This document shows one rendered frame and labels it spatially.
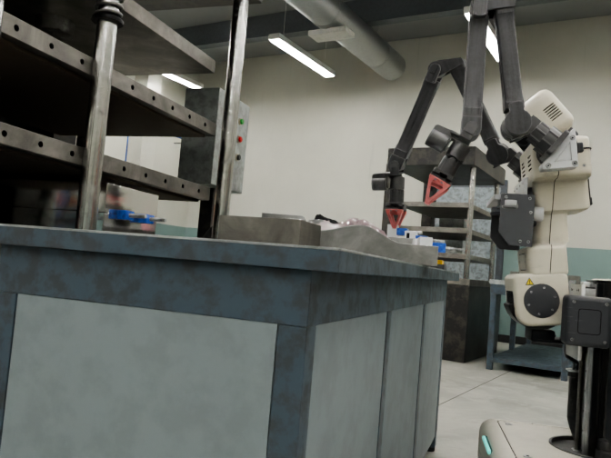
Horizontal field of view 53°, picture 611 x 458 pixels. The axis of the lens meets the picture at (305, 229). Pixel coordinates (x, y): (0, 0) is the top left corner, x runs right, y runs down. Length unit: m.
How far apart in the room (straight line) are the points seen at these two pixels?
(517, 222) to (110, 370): 1.31
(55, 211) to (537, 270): 1.46
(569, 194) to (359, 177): 7.58
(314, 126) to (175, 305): 9.09
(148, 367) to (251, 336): 0.20
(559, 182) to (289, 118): 8.52
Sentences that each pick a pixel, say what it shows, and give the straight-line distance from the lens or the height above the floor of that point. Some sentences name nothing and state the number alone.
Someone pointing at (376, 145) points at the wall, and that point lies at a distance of 9.52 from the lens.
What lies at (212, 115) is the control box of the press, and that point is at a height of 1.35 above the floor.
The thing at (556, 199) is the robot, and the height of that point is 1.04.
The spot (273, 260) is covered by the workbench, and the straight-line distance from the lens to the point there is 0.98.
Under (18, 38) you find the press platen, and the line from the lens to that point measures 1.66.
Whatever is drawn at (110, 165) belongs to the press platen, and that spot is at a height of 1.01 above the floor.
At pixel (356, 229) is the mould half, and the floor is 0.88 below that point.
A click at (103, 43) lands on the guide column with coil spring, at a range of 1.85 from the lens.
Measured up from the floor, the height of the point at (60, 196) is 0.91.
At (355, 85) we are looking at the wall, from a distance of 9.94.
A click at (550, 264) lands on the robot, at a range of 2.04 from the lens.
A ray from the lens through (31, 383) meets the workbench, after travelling 1.28.
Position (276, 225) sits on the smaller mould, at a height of 0.85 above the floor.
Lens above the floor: 0.77
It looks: 4 degrees up
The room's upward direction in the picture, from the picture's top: 5 degrees clockwise
